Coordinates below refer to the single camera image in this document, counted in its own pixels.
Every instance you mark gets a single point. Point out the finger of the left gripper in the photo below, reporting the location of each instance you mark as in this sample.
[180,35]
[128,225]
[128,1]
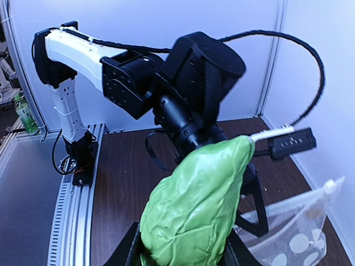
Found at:
[255,222]

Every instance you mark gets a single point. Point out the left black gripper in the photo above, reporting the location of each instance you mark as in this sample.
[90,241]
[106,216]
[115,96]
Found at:
[190,85]

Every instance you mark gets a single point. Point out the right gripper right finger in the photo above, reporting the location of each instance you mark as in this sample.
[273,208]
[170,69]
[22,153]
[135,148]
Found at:
[236,253]

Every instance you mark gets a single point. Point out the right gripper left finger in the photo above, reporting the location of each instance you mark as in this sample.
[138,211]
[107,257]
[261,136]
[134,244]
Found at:
[128,250]

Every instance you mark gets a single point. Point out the green toy bitter gourd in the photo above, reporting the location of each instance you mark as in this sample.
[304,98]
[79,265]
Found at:
[190,213]

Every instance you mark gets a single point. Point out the clear dotted zip bag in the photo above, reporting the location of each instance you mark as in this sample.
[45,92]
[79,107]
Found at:
[295,224]

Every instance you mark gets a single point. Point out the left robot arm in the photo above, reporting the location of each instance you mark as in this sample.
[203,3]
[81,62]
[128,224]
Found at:
[124,74]

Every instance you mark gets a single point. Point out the green drink bottle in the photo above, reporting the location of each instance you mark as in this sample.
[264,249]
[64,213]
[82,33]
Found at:
[24,113]

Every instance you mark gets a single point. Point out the right aluminium corner post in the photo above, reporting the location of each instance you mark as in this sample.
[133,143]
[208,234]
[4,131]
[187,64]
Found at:
[272,58]

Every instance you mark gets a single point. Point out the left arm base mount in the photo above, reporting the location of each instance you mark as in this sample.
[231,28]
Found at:
[84,153]

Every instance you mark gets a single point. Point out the aluminium front rail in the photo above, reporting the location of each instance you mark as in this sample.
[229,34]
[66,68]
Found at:
[45,219]

